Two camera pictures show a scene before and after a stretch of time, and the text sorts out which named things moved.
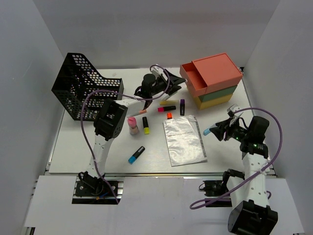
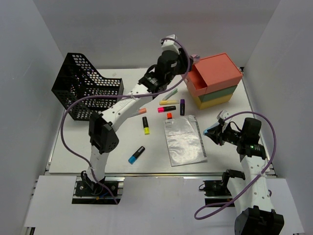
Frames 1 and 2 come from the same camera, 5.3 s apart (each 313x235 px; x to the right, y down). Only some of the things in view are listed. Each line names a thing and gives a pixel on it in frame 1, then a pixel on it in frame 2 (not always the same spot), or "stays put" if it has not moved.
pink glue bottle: [132, 124] -> [196, 58]
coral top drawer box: [210, 74] stays put
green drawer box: [217, 94] stays put
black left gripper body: [162, 85] -> [182, 64]
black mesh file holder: [79, 90] stays put
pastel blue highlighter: [206, 131] stays put
